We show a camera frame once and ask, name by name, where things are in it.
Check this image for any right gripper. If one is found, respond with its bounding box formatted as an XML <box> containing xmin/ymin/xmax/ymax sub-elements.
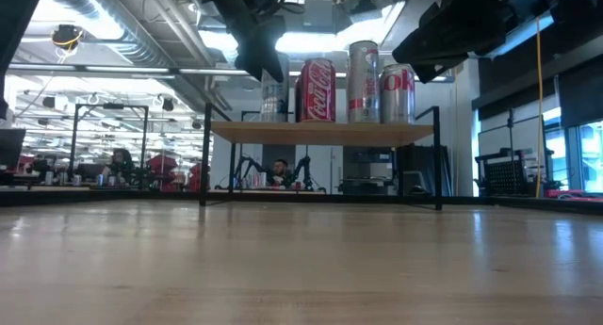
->
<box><xmin>392</xmin><ymin>0</ymin><xmax>514</xmax><ymax>84</ymax></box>

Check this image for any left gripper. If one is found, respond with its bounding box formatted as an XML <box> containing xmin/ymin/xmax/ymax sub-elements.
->
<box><xmin>235</xmin><ymin>16</ymin><xmax>287</xmax><ymax>84</ymax></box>

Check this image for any silver Diet Coke can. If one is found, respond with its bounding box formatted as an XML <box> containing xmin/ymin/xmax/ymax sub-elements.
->
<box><xmin>379</xmin><ymin>63</ymin><xmax>416</xmax><ymax>125</ymax></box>

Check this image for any red Coca-Cola can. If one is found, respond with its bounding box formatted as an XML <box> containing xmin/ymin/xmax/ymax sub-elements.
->
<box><xmin>295</xmin><ymin>57</ymin><xmax>337</xmax><ymax>124</ymax></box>

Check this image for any white Celsius Peach Vibe can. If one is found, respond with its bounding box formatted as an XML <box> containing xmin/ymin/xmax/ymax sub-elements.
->
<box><xmin>347</xmin><ymin>41</ymin><xmax>382</xmax><ymax>125</ymax></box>

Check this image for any bright ceiling light panel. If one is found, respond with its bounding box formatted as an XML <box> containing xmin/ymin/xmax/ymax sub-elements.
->
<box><xmin>197</xmin><ymin>28</ymin><xmax>352</xmax><ymax>54</ymax></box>

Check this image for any black equipment case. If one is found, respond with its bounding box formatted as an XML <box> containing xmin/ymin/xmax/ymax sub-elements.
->
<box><xmin>402</xmin><ymin>143</ymin><xmax>452</xmax><ymax>197</ymax></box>

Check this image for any black tripod stand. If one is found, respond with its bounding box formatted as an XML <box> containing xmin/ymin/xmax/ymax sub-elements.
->
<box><xmin>478</xmin><ymin>107</ymin><xmax>541</xmax><ymax>153</ymax></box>

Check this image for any person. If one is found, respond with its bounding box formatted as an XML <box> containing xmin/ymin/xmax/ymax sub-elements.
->
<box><xmin>266</xmin><ymin>158</ymin><xmax>292</xmax><ymax>189</ymax></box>
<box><xmin>106</xmin><ymin>148</ymin><xmax>136</xmax><ymax>185</ymax></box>

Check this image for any long ceiling light strip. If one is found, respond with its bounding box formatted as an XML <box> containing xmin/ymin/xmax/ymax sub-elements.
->
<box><xmin>0</xmin><ymin>63</ymin><xmax>251</xmax><ymax>79</ymax></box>

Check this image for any red bulky background object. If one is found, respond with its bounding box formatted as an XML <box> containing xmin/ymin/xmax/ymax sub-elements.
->
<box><xmin>144</xmin><ymin>154</ymin><xmax>179</xmax><ymax>192</ymax></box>

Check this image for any red flat object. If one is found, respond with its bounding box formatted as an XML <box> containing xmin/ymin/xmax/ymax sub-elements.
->
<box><xmin>545</xmin><ymin>187</ymin><xmax>603</xmax><ymax>203</ymax></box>

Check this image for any black monitor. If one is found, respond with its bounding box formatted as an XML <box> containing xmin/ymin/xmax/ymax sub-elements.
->
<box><xmin>0</xmin><ymin>128</ymin><xmax>27</xmax><ymax>173</ymax></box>

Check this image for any black background station frame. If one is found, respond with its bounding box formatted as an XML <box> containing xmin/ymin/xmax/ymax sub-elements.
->
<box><xmin>70</xmin><ymin>102</ymin><xmax>150</xmax><ymax>190</ymax></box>
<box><xmin>239</xmin><ymin>108</ymin><xmax>311</xmax><ymax>192</ymax></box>

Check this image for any wooden shelf with black frame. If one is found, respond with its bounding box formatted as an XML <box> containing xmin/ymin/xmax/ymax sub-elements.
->
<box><xmin>198</xmin><ymin>102</ymin><xmax>444</xmax><ymax>212</ymax></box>

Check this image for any yellow hanging cable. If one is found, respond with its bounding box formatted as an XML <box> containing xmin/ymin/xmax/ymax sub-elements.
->
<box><xmin>534</xmin><ymin>16</ymin><xmax>545</xmax><ymax>199</ymax></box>

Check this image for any silver ventilation duct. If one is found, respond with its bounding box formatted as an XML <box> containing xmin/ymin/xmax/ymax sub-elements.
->
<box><xmin>44</xmin><ymin>0</ymin><xmax>178</xmax><ymax>68</ymax></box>

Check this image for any black wire mesh cart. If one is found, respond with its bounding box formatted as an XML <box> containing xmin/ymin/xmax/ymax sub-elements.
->
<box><xmin>474</xmin><ymin>148</ymin><xmax>557</xmax><ymax>198</ymax></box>

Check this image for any black ceiling cable reel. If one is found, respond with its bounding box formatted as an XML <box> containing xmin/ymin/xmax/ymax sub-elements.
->
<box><xmin>50</xmin><ymin>24</ymin><xmax>85</xmax><ymax>51</ymax></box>

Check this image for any black metal table frame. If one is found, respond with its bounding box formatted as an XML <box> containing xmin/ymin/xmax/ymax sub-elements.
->
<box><xmin>0</xmin><ymin>187</ymin><xmax>603</xmax><ymax>216</ymax></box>

